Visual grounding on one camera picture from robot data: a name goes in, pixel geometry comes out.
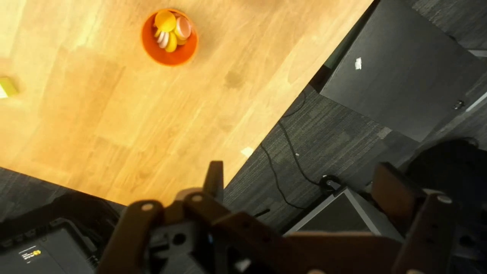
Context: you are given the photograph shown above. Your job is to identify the yellow-green block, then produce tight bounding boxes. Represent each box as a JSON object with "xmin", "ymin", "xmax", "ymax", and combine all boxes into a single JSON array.
[{"xmin": 0, "ymin": 76, "xmax": 18, "ymax": 99}]

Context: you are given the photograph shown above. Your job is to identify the yellow and white chips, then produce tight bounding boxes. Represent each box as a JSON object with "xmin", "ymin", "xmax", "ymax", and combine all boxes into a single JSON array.
[{"xmin": 154, "ymin": 10, "xmax": 192, "ymax": 53}]

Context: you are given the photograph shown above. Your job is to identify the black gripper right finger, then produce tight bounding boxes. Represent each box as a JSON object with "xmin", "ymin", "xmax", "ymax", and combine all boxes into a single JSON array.
[{"xmin": 370, "ymin": 162, "xmax": 426, "ymax": 232}]

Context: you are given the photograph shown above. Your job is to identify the orange cup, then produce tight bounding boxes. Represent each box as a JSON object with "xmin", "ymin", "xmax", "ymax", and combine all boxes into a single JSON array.
[{"xmin": 142, "ymin": 9, "xmax": 198, "ymax": 65}]

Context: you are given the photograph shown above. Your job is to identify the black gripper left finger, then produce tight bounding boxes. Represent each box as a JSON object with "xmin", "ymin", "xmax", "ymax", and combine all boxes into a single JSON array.
[{"xmin": 204, "ymin": 161, "xmax": 224, "ymax": 201}]

